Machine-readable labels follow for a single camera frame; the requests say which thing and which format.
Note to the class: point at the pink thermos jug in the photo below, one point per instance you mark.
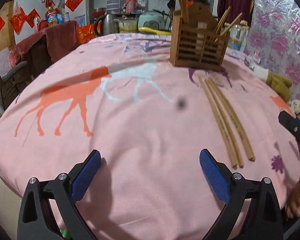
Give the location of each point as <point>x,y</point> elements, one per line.
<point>131,3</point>

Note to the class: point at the wooden chopstick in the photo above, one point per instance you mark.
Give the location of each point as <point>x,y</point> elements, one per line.
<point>225,122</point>
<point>231,24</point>
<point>216,121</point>
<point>223,18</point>
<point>180,5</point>
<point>184,2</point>
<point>231,116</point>

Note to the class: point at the translucent plastic container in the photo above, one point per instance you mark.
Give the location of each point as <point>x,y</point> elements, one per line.
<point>127,25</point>

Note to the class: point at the white refrigerator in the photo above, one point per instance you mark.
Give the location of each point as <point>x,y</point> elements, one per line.
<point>86,2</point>

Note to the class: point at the floral plastic wrapped mattress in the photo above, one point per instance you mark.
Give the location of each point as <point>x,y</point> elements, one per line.
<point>280,30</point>

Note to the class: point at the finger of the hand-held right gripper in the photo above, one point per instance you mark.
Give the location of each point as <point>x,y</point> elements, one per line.
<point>293,128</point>

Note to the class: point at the pink deer print tablecloth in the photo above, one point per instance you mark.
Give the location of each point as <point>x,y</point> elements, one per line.
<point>130,120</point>

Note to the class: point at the metal spoon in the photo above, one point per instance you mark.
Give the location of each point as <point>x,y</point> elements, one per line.
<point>250,63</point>

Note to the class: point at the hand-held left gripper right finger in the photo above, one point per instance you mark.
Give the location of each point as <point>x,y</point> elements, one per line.
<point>213,176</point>

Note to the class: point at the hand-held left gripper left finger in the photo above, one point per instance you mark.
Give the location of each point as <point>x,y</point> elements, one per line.
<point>87,175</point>

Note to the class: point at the yellow oil bottle blue label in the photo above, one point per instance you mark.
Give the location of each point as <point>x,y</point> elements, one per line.
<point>51,17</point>

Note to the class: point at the clear cooking oil bottle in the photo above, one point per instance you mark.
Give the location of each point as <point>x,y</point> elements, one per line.
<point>237,37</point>

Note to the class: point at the wooden armchair with cushion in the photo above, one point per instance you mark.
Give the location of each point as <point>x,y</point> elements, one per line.
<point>3,70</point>

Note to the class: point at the red gift bag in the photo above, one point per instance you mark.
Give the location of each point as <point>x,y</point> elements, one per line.
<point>86,33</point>

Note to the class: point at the person's right hand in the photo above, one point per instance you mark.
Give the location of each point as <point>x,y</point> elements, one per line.
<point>295,202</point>

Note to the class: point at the steel electric kettle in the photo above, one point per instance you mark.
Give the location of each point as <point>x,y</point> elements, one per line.
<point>107,26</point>

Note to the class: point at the brown wooden chopstick holder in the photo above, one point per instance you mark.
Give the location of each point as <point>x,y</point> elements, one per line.
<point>198,45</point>

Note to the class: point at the small pale electric cooker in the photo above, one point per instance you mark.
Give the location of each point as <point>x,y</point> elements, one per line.
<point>151,20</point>

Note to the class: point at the red cloth covered cabinet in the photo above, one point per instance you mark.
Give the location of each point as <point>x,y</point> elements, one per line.
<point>57,40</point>

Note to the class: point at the olive green and white towel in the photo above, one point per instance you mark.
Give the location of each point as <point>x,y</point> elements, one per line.
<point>277,82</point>

